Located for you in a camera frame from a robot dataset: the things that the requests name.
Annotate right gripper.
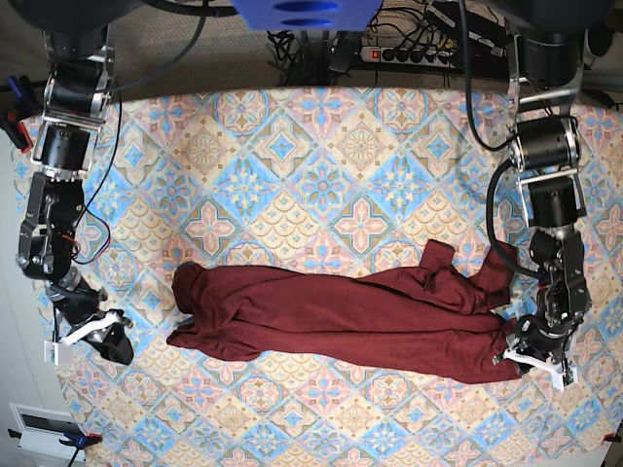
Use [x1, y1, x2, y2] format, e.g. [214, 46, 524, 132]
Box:
[46, 284, 134, 366]

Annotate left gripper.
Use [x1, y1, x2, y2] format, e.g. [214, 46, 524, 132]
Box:
[492, 314, 579, 379]

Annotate dark red t-shirt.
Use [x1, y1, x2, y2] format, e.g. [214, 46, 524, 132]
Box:
[167, 239, 521, 384]

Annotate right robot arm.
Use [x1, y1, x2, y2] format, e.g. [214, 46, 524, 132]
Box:
[11, 1, 140, 365]

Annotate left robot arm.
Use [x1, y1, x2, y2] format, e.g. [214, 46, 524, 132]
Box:
[458, 1, 612, 390]

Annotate blue orange clamp lower left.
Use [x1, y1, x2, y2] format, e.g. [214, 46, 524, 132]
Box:
[57, 432, 102, 449]

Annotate blue orange clamp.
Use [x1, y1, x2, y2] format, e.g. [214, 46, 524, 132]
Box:
[57, 432, 102, 449]
[1, 75, 36, 154]

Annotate orange clamp lower right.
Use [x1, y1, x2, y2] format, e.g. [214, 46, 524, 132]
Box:
[603, 433, 622, 444]

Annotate patterned tablecloth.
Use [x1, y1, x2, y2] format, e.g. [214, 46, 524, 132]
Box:
[56, 89, 622, 466]

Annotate blue orange clamp upper left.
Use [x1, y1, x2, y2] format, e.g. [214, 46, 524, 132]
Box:
[1, 75, 36, 154]

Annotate white power strip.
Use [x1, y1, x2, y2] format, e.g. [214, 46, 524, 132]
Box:
[359, 46, 454, 68]

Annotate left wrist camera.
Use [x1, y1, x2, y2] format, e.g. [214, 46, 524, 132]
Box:
[551, 366, 578, 391]

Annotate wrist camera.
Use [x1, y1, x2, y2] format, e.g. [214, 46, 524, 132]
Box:
[551, 366, 578, 391]
[44, 341, 73, 366]

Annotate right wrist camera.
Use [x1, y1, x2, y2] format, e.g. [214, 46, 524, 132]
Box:
[44, 341, 73, 366]

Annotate white wall vent box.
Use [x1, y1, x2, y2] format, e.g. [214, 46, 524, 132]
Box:
[10, 403, 81, 465]

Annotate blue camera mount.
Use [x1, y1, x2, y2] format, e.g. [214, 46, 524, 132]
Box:
[232, 0, 382, 32]

